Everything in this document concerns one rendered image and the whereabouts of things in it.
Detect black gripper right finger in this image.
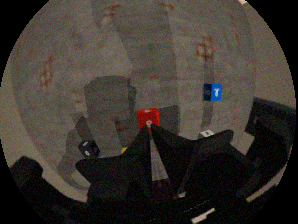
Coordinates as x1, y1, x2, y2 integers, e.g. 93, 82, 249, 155
150, 124, 234, 194

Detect red block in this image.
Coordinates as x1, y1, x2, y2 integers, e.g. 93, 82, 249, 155
137, 108, 160, 132

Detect blue block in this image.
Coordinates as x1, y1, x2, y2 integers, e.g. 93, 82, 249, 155
204, 83, 222, 101

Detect small white block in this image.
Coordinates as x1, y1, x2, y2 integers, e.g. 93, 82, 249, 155
198, 129, 214, 139

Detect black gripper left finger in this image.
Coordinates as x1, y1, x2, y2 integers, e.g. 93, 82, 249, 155
74, 125, 153, 201

